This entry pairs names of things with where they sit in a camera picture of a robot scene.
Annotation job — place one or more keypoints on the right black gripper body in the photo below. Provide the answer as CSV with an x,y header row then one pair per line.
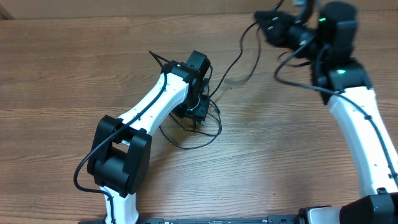
x,y
288,35

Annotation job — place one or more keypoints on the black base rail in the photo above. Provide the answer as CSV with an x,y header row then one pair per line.
x,y
233,221

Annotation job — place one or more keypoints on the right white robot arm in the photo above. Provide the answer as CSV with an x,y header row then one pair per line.
x,y
347,90

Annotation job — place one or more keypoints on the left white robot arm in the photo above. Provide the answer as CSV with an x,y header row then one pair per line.
x,y
120,154

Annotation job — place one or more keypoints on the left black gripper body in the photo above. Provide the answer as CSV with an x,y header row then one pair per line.
x,y
195,106

